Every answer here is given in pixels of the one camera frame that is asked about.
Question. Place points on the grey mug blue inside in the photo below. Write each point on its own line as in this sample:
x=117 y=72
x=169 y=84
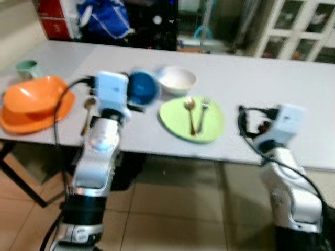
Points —
x=142 y=88

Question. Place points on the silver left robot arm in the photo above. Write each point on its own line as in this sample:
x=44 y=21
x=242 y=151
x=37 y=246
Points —
x=97 y=162

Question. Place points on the light green plate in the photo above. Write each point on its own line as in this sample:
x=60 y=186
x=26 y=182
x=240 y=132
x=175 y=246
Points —
x=172 y=120

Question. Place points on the metal fork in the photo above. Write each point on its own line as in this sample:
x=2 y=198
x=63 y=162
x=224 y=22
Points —
x=204 y=107

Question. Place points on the white bowl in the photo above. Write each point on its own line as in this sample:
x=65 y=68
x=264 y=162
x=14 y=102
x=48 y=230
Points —
x=177 y=79

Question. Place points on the black low object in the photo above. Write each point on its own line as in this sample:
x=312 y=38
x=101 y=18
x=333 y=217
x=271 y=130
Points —
x=131 y=170

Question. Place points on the black cabinet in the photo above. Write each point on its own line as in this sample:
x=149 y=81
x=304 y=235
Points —
x=154 y=26

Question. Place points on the blue bag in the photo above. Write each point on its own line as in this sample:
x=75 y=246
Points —
x=107 y=18

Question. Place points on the teal plastic item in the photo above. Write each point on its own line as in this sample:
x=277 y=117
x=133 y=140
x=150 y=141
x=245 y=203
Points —
x=202 y=33

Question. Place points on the white glass door cabinet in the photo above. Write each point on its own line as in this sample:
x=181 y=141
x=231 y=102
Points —
x=298 y=31

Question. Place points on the orange bowl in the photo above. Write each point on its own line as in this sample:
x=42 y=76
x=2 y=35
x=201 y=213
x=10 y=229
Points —
x=34 y=94

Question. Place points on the orange plate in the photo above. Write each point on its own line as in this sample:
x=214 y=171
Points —
x=26 y=123

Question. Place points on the green mug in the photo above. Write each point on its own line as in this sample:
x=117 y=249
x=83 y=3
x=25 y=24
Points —
x=27 y=69

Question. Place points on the red box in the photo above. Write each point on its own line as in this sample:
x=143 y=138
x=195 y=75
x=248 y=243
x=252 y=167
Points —
x=55 y=21

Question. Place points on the black table leg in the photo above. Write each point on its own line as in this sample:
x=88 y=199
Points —
x=21 y=180

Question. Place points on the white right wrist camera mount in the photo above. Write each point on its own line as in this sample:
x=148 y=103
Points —
x=285 y=125

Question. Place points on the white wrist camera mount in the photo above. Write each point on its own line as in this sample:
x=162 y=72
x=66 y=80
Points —
x=112 y=94
x=285 y=125

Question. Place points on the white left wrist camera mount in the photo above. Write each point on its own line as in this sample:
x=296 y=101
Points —
x=112 y=94

